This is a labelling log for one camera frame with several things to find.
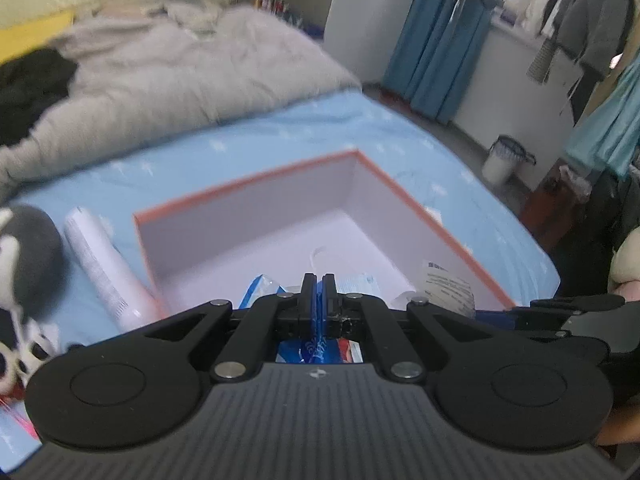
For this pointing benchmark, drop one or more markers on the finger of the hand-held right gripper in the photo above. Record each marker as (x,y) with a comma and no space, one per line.
(550,310)

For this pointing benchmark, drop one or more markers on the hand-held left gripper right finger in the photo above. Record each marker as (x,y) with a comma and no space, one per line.
(329,310)

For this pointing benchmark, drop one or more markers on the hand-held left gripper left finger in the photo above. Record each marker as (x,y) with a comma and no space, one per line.
(310,310)

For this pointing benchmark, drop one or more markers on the blue and white packet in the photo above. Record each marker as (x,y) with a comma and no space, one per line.
(260,292)

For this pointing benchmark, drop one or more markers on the clear printed packet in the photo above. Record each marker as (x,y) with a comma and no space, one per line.
(447,285)

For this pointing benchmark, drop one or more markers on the orange cardboard box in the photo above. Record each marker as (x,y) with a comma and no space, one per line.
(250,220)

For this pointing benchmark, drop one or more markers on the small panda plush toy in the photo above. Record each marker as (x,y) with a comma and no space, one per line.
(30,355)

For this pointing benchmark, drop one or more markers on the red snack packet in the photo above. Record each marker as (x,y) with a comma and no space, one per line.
(12,405)

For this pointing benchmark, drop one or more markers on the person's right forearm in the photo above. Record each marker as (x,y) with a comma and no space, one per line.
(622,425)

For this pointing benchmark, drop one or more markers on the pale pink cloth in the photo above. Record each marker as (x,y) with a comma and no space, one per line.
(627,265)

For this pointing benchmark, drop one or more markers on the white trash bin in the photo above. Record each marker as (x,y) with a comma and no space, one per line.
(500,167)

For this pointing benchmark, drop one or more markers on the blue star-print bed sheet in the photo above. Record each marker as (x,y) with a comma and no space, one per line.
(300,125)

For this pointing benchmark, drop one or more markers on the teal hanging garment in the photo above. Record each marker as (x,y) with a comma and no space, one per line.
(610,130)

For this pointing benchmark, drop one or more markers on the white spray bottle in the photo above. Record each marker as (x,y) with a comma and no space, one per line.
(100,260)

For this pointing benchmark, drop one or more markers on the grey duvet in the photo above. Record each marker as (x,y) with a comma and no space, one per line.
(175,75)

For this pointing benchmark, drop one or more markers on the grey penguin plush toy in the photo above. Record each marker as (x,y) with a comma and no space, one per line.
(35,255)

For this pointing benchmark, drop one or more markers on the blue curtain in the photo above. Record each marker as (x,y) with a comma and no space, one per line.
(435,50)

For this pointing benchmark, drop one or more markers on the grey hanging jacket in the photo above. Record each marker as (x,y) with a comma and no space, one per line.
(595,20)

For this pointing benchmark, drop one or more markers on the row of small bottles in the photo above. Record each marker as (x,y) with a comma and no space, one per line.
(272,5)

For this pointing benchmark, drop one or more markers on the black clothing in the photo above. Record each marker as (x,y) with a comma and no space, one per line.
(30,90)

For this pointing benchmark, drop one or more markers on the yellow pillow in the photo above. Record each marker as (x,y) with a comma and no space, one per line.
(30,37)

